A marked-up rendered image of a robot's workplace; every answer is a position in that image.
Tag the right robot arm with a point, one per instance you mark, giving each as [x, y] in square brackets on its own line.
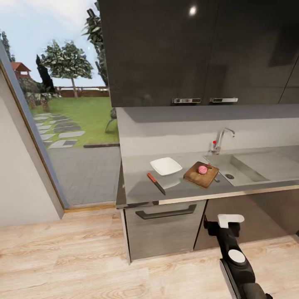
[235, 267]

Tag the fixed window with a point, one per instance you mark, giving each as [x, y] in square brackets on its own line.
[53, 60]

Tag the bowl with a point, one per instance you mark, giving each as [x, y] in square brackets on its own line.
[166, 166]

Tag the drop in sink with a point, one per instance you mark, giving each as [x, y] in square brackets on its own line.
[249, 168]

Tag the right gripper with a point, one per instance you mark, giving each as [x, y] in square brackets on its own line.
[214, 229]

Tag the parer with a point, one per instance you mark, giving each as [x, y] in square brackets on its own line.
[155, 181]

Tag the vidalia onion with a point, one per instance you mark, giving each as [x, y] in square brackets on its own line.
[202, 169]

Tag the dishwasher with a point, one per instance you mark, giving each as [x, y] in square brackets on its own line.
[164, 228]

